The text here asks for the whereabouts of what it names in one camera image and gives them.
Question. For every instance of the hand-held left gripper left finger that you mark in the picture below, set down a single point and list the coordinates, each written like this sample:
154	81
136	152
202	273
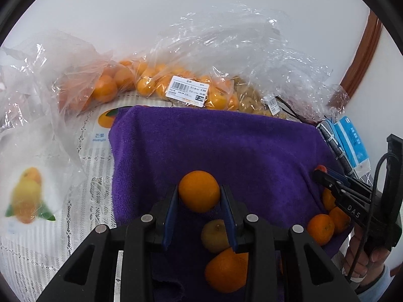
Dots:
168	220

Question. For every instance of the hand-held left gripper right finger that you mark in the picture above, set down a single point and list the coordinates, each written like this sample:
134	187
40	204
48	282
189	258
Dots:
228	220

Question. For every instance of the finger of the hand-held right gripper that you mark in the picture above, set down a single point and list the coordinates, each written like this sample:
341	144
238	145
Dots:
343	180
329	184

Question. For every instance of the round orange tangerine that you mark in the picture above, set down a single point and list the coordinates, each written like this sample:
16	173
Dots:
226	272
328	198
339	219
320	229
199	195

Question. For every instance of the small red fruit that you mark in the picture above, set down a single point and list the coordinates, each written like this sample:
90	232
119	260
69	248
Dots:
321	167

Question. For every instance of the yellow-green round fruit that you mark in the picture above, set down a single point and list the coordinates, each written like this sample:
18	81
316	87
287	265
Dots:
215	236

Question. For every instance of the purple towel covered tray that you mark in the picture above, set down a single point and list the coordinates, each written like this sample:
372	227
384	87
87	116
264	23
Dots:
220	144

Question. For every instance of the person's right forearm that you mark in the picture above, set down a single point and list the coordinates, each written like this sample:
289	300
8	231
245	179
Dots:
377	284

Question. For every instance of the person's right hand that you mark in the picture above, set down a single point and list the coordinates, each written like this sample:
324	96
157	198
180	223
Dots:
354	258

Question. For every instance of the blue tissue pack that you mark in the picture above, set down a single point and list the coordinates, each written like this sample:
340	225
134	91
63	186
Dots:
352	141

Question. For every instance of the grey plaid cloth bag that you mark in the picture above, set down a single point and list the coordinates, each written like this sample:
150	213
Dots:
333	141

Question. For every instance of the clear bag of brown longans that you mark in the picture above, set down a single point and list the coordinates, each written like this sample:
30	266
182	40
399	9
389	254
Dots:
252	99

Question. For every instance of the labelled clear bag of tangerines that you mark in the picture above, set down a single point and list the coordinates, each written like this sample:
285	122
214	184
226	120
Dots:
185	85

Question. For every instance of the clear bag of kumquats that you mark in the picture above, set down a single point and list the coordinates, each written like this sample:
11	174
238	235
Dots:
239	37

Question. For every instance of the translucent plastic bag of oranges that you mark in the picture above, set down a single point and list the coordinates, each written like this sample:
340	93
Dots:
63	78

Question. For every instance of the brown wooden door frame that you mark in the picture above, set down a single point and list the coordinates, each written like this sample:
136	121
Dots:
362	56

